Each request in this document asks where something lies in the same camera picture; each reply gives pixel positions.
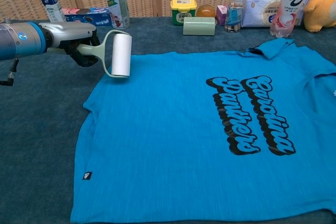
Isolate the pale green rectangular box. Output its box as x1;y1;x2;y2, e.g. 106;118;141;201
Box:
183;16;216;36

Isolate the dark teal table carpet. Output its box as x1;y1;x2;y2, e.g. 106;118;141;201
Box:
0;16;336;224

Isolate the orange plush toy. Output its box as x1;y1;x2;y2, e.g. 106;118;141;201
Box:
303;0;336;33

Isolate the blue pink cookie box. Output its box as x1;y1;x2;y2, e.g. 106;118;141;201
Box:
61;7;113;27

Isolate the blue printed t-shirt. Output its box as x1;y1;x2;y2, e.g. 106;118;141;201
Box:
70;37;336;223

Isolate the green tub with yellow lid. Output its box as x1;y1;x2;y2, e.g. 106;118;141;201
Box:
170;0;198;26

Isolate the small pink purple box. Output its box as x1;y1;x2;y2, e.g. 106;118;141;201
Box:
216;5;229;26

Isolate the green can with white lid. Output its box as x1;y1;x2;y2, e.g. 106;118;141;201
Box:
105;0;131;29

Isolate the clear jar with snacks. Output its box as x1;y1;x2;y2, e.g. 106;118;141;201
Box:
224;0;248;33

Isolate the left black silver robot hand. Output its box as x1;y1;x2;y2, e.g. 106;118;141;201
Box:
39;22;102;67

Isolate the white blue tissue pack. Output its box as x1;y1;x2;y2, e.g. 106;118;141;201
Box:
240;0;310;28

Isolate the drink bottle with pink label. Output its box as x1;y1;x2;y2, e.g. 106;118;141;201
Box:
269;0;312;38

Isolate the pale green lint roller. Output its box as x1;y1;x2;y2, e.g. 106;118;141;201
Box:
76;30;133;79

